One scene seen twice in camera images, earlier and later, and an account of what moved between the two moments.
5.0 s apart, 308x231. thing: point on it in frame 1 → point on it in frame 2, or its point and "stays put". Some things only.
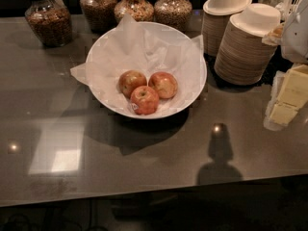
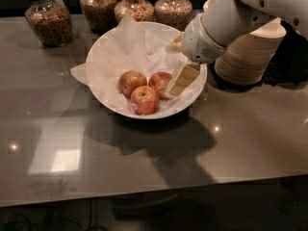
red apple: x=164 y=84 stays put
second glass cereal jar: x=98 y=6 stays put
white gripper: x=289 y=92 → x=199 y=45
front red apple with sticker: x=144 y=100 stays put
